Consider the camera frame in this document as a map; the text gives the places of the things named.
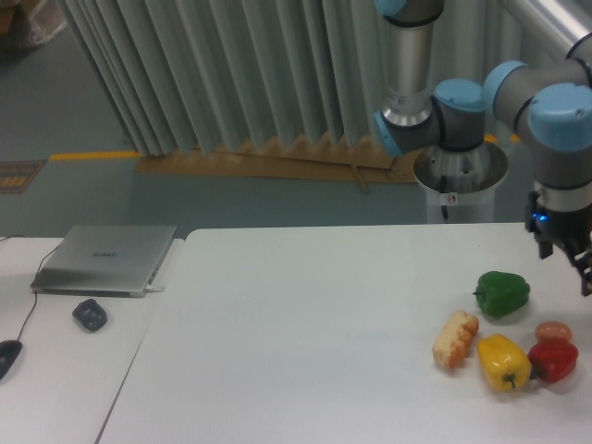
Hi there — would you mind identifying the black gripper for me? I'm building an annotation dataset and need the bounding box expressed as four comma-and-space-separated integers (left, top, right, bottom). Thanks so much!
525, 191, 591, 296

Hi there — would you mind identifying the yellow bell pepper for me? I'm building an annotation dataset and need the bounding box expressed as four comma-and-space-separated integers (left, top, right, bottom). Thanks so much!
476, 334, 532, 392

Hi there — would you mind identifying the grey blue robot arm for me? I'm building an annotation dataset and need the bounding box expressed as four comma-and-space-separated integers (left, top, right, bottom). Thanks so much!
374, 1, 591, 295

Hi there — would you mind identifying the green bell pepper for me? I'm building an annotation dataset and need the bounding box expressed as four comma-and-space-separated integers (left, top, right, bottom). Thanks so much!
474, 271, 531, 318

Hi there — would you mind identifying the red bell pepper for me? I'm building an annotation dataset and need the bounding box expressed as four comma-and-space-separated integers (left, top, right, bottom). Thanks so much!
527, 339, 579, 384

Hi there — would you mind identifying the brown egg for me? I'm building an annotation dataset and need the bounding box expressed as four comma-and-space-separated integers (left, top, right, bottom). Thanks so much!
535, 321, 573, 341

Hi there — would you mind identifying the bread roll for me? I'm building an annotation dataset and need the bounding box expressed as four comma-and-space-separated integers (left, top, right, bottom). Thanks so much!
432, 310, 480, 370

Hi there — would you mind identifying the brown cardboard sheet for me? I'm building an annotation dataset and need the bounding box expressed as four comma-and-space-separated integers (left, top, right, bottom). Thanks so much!
135, 134, 421, 192

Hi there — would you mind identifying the grey pleated curtain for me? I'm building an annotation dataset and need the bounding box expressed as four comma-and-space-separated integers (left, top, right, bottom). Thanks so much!
55, 0, 570, 156

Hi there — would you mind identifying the silver laptop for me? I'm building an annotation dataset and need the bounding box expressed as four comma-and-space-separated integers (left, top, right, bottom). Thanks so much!
31, 225, 176, 297

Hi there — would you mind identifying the black computer mouse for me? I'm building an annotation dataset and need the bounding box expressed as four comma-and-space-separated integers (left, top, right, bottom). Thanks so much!
0, 339, 23, 379

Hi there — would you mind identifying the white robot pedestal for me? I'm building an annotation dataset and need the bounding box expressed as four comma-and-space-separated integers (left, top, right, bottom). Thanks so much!
413, 142, 509, 224

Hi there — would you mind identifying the black mouse cable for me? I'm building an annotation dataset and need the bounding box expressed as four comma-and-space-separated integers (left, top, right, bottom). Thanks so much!
0, 235, 61, 343

